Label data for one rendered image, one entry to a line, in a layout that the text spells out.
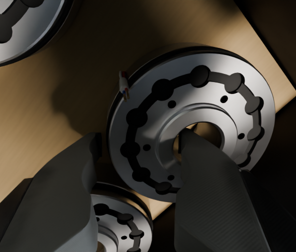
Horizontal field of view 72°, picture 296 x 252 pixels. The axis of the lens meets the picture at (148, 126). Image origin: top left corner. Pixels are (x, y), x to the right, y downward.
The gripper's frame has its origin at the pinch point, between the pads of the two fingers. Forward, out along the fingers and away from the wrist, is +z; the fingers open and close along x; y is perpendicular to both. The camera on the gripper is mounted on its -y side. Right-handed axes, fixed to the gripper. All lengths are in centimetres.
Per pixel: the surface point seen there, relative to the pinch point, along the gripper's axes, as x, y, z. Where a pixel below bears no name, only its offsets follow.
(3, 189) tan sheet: -10.5, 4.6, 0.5
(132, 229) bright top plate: -1.0, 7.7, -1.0
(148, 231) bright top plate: 0.2, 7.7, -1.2
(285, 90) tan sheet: 10.9, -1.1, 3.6
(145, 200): 0.1, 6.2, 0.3
